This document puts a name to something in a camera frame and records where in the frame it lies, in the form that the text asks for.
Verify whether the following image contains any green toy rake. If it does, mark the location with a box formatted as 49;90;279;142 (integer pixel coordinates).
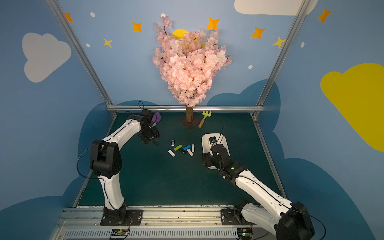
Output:
199;111;212;128

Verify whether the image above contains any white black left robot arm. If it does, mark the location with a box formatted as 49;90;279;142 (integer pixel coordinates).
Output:
89;101;160;226

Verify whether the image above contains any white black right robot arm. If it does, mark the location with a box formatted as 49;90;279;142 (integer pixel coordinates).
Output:
202;133;316;240

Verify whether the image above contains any pink cherry blossom tree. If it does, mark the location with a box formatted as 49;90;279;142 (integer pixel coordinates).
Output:
153;16;232;129

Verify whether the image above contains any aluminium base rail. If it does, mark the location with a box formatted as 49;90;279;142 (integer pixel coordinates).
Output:
50;205;276;240

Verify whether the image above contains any right green circuit board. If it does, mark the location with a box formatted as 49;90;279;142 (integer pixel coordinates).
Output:
237;228;253;240

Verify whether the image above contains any green circuit board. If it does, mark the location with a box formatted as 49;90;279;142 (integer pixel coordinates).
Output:
110;229;129;238
237;228;253;240

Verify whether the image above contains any left aluminium frame post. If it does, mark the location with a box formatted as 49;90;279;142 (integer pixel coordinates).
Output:
46;0;114;108

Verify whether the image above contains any white oval storage box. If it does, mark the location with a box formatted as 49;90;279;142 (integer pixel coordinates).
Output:
202;133;230;170

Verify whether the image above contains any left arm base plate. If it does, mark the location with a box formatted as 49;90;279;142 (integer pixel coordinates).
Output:
100;209;144;226

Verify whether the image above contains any horizontal aluminium frame bar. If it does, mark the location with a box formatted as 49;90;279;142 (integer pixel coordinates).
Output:
106;105;264;113

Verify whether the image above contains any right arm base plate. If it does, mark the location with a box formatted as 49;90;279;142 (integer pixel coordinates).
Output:
220;208;252;226

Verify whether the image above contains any white usb flash drive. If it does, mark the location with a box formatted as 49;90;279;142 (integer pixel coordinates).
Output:
168;150;176;157

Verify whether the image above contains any green usb flash drive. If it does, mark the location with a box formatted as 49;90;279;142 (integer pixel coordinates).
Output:
174;145;182;151

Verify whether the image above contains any right aluminium frame post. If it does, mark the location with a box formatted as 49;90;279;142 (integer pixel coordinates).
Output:
256;0;318;108

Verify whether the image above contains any aluminium frame post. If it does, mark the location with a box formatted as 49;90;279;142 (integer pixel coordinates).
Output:
46;0;114;108
256;0;318;108

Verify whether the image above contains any purple toy trowel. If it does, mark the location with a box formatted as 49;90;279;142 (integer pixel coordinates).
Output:
152;112;161;127

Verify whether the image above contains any left green circuit board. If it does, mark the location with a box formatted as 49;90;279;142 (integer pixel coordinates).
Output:
110;229;129;238

